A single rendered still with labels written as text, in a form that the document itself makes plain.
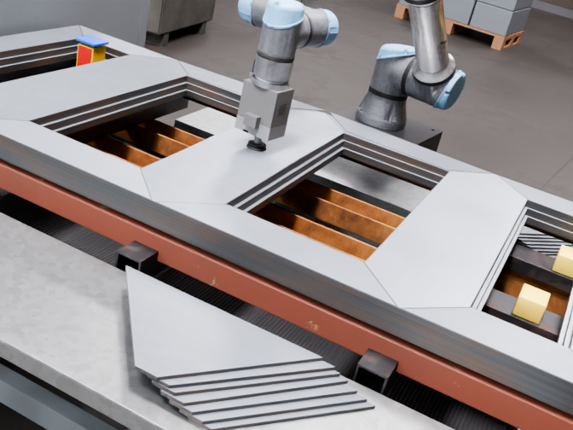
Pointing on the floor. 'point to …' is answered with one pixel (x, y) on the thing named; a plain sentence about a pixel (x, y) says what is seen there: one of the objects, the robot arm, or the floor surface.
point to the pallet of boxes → (483, 18)
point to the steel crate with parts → (176, 18)
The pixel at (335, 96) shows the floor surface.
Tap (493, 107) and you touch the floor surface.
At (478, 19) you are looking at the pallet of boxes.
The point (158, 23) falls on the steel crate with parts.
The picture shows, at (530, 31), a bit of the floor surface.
